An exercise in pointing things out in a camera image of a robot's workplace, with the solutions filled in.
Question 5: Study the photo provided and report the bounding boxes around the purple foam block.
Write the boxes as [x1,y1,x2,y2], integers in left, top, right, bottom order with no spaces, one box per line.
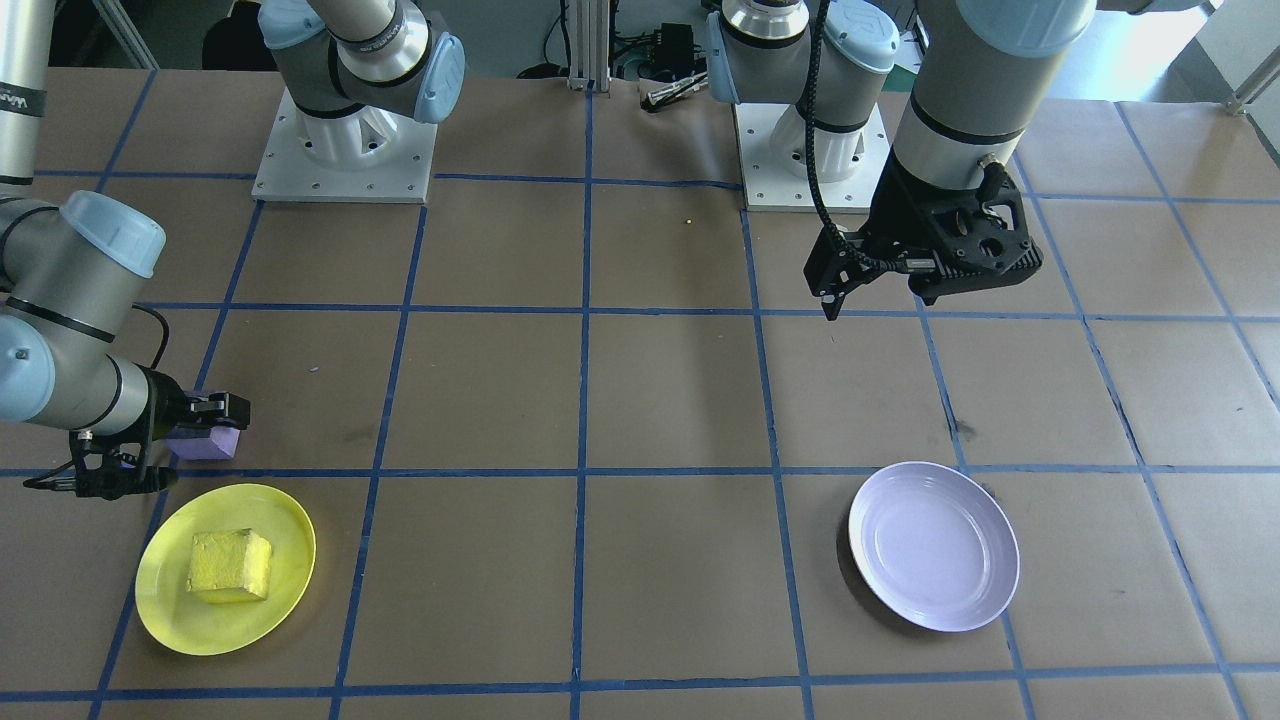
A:
[165,420,245,464]

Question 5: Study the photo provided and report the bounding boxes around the yellow foam block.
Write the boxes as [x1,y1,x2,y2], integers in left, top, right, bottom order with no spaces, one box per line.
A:
[186,528,274,605]

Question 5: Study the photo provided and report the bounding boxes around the yellow plate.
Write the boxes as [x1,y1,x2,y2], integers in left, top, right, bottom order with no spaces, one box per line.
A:
[135,483,318,658]

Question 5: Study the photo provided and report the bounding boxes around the lilac plate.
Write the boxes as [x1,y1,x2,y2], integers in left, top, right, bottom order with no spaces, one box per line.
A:
[847,461,1022,634]

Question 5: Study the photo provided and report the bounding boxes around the silver hand tool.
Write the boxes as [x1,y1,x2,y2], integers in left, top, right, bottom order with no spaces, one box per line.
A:
[644,74,713,113]

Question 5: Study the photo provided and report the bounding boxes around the small black device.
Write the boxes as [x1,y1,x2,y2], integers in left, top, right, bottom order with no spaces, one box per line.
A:
[654,21,698,63]

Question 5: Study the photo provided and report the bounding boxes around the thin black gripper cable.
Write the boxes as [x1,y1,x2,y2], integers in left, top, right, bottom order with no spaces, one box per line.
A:
[128,304,172,373]

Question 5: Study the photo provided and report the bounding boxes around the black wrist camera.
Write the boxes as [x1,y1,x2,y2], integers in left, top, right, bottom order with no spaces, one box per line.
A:
[22,425,181,502]
[803,228,886,322]

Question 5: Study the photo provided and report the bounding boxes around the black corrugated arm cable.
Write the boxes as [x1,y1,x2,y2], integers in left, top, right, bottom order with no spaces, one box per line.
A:
[798,0,853,241]

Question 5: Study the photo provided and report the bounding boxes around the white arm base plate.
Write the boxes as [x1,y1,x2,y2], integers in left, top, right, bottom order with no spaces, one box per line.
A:
[251,88,442,205]
[732,100,902,214]

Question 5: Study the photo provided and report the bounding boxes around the aluminium profile post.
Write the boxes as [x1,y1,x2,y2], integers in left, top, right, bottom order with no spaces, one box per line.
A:
[564,0,614,93]

